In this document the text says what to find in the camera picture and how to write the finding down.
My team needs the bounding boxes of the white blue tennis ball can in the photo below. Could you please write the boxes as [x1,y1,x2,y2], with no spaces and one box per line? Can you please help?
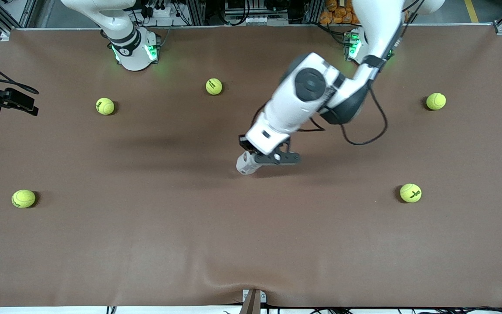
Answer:
[236,150,263,176]

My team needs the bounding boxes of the yellow tennis ball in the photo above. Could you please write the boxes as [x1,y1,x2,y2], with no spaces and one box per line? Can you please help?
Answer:
[95,97,115,116]
[11,189,36,208]
[205,78,223,96]
[426,92,447,111]
[400,183,422,203]

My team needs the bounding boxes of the brown table mat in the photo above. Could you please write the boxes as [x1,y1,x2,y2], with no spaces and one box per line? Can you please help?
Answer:
[0,24,502,308]

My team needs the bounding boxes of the white connector strip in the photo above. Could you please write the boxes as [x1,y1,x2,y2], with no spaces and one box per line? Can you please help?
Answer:
[243,16,289,26]

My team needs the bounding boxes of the pile of orange objects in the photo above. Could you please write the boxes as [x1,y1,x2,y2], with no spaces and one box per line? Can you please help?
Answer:
[319,0,360,25]

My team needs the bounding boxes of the metal table clamp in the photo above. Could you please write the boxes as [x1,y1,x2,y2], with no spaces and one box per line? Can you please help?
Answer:
[239,289,268,314]

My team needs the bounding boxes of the white power strip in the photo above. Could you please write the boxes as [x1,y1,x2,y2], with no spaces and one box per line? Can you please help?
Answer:
[144,0,177,19]

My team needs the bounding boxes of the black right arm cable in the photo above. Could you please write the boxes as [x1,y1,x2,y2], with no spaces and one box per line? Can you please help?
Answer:
[0,49,40,95]

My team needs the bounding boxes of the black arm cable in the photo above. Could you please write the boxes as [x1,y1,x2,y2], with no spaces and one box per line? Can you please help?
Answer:
[340,83,389,147]
[0,49,40,95]

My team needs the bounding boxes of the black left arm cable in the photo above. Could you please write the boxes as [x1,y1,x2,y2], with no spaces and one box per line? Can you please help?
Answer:
[340,83,389,147]

